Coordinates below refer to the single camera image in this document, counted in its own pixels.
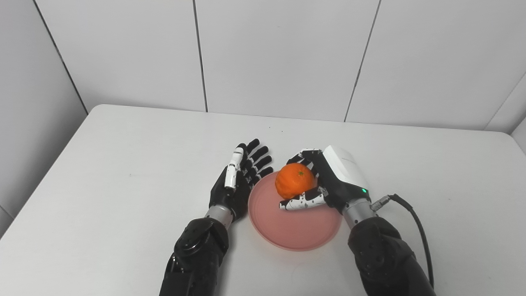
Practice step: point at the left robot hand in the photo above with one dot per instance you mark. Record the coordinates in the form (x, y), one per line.
(238, 185)

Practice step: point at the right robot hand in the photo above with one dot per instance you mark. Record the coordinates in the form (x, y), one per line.
(337, 181)

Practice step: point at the pink plate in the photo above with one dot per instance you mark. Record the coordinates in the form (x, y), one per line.
(294, 222)

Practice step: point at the orange fruit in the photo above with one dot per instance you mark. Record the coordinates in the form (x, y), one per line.
(295, 181)

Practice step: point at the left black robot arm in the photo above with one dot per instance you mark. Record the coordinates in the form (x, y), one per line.
(197, 255)

